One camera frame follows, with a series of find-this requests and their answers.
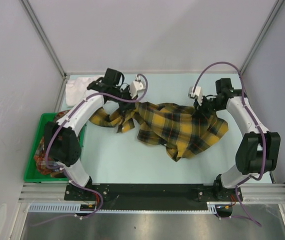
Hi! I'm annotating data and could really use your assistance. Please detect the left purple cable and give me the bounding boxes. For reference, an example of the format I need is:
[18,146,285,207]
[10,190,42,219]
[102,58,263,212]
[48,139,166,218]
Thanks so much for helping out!
[31,72,149,227]

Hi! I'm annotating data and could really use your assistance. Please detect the right aluminium corner post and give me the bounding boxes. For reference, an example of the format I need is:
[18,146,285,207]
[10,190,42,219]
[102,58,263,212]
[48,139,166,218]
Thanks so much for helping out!
[240,0,285,75]

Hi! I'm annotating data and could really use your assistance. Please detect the green plastic bin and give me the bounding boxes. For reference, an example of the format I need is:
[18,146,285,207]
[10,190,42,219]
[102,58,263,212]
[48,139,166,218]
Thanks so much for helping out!
[23,110,90,183]

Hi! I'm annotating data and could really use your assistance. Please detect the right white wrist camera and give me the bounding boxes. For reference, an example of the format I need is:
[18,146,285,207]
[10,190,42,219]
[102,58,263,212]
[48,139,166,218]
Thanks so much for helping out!
[188,86,204,106]

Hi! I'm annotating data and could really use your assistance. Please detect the white slotted cable duct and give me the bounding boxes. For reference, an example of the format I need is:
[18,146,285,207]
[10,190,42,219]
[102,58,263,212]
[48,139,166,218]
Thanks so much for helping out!
[28,203,217,214]

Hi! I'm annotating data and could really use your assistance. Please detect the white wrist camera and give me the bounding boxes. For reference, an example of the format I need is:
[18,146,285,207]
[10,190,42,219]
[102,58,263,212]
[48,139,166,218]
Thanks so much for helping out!
[129,80,146,99]
[188,86,204,106]

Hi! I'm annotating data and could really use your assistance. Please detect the yellow plaid long sleeve shirt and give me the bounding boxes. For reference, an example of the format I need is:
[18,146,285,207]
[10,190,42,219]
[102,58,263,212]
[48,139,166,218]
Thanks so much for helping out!
[89,102,229,162]

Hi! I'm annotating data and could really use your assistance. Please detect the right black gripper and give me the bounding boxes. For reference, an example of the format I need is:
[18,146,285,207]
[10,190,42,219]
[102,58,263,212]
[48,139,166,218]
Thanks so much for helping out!
[192,93,225,120]

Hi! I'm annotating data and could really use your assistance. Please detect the aluminium front frame rail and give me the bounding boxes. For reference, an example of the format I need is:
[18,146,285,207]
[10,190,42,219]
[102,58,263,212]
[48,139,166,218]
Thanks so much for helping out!
[19,182,285,204]

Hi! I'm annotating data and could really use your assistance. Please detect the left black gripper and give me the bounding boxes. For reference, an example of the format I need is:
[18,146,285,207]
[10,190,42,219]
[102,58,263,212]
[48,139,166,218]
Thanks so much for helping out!
[111,84,139,112]

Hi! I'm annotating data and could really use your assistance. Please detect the purple cable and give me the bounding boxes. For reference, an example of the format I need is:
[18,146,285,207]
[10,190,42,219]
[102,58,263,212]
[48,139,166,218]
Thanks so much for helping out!
[194,61,270,228]
[31,72,149,227]

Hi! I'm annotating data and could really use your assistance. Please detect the red plaid crumpled shirt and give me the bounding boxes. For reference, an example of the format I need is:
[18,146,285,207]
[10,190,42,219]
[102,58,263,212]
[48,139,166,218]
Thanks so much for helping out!
[43,115,82,172]

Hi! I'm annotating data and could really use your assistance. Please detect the left aluminium corner post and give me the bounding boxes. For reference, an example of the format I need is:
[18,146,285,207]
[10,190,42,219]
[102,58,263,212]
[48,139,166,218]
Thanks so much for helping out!
[19,0,66,80]

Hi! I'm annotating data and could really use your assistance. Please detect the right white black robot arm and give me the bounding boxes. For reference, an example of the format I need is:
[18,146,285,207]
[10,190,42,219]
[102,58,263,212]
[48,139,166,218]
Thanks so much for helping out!
[188,78,281,201]

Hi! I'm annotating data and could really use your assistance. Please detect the aluminium corner post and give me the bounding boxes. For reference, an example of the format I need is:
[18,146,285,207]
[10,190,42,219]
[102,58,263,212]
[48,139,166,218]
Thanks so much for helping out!
[19,0,66,80]
[240,0,285,75]

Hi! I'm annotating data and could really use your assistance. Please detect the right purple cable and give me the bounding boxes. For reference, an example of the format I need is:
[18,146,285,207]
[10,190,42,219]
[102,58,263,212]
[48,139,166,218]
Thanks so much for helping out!
[194,61,270,228]

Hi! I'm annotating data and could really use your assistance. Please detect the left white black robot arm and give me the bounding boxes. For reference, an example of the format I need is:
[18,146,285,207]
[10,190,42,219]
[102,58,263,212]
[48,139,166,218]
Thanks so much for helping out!
[44,68,149,200]

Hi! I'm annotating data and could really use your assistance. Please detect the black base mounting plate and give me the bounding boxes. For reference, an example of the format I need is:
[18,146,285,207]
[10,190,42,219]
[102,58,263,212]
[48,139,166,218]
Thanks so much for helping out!
[64,183,243,211]

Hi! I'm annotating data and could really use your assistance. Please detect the white folded shirt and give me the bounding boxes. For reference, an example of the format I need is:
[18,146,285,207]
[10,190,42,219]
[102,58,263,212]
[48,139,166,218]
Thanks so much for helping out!
[65,75,103,107]

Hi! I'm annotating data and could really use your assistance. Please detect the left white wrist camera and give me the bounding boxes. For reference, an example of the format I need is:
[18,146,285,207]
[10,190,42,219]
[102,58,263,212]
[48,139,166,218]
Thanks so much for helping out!
[129,80,146,99]

